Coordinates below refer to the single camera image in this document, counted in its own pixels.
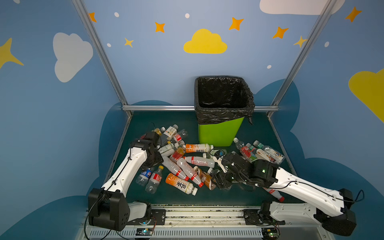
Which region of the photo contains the clear square osmanthus tea bottle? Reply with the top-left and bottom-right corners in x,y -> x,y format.
160,124 -> 179,147

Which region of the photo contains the green plastic bin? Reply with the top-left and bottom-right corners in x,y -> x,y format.
199,118 -> 244,147

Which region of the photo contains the clear bottle red label right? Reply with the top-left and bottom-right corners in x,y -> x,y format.
234,138 -> 256,163

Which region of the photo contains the aluminium back frame rail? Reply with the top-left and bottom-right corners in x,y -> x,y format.
122,105 -> 279,113

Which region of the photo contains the clear bottle blue label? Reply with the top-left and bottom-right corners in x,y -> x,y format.
136,168 -> 154,187

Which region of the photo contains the clear bottle colourful label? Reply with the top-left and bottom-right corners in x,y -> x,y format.
253,140 -> 285,165

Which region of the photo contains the orange juice bottle back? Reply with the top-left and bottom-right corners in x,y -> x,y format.
186,144 -> 214,153

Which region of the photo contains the orange juice bottle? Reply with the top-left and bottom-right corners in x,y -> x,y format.
186,144 -> 214,153
166,173 -> 198,196

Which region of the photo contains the orange juice bottle front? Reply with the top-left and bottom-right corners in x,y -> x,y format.
166,173 -> 198,196

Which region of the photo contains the white bottle red cap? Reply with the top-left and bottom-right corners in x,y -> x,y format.
184,157 -> 216,168
177,158 -> 204,188
162,156 -> 189,181

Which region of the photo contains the aluminium right frame post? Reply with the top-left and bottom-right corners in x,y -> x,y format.
267,0 -> 338,119

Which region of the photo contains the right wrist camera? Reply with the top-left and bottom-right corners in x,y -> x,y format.
203,150 -> 228,173

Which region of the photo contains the clear bottle green neck band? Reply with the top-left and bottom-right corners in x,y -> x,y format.
246,143 -> 275,163

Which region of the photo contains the small red yellow tea bottle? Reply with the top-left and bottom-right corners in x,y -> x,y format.
170,146 -> 186,163

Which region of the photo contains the aluminium left frame post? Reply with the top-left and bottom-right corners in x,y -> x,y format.
72,0 -> 128,107

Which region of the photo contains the brown coffee bottle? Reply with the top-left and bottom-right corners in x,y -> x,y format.
194,166 -> 216,191

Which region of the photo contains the clear bottle red label yellow cap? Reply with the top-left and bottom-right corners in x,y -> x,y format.
172,129 -> 188,143

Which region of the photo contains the clear wide jar bottle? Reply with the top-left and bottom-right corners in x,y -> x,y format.
159,140 -> 185,157

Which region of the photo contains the black bin liner bag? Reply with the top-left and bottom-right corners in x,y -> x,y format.
194,76 -> 255,125

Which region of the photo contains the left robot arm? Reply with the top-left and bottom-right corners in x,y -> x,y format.
86,131 -> 163,232

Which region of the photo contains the clear bottle red label front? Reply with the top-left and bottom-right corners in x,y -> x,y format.
145,166 -> 164,194

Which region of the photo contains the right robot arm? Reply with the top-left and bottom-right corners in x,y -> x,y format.
213,153 -> 357,237

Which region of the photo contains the aluminium frame post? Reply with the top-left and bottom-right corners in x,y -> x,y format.
72,0 -> 128,107
267,0 -> 338,119

